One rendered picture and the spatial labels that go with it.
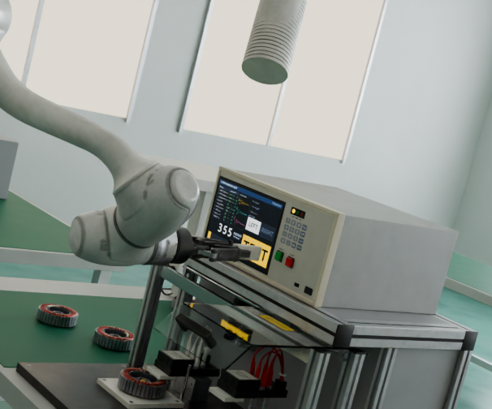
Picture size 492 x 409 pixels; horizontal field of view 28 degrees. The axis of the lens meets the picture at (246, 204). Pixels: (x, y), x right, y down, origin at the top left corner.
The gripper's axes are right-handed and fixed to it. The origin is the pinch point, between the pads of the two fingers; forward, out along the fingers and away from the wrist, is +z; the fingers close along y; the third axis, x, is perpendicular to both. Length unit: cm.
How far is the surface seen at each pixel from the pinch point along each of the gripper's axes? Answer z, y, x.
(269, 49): 73, -103, 45
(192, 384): 8.4, -17.5, -37.4
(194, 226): 64, -107, -19
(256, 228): 9.5, -9.8, 3.4
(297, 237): 9.6, 4.0, 5.4
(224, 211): 9.5, -22.9, 3.8
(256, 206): 9.5, -12.1, 8.0
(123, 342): 11, -54, -41
